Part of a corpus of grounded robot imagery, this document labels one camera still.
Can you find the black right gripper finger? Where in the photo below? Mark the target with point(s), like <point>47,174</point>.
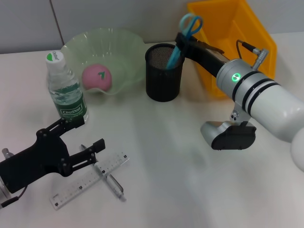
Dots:
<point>209,46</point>
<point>183,44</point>

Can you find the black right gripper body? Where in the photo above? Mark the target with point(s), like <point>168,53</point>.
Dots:
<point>206,58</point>

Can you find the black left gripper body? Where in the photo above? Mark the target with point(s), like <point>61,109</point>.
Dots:
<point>33,164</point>

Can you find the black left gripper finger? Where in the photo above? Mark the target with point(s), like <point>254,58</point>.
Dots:
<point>74,123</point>
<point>98,145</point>

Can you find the blue scissors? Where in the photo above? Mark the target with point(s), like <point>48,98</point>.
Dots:
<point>174,57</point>

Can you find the clear green-label water bottle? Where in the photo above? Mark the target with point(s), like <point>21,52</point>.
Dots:
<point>69,95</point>

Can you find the silver pen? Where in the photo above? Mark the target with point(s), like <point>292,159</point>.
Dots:
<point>114,185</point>

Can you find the clear plastic ruler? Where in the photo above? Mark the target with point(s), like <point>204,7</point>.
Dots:
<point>78,187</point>

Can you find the pink toy peach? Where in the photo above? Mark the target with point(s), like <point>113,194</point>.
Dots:
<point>95,78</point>

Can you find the black mesh pen holder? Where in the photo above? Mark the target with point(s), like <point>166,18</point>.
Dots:
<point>164,80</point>

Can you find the green wavy glass fruit plate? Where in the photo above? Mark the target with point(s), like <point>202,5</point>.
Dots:
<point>114,47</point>

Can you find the yellow plastic bin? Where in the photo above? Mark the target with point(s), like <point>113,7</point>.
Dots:
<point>249,35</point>

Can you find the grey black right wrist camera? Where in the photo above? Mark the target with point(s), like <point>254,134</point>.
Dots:
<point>230,136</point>

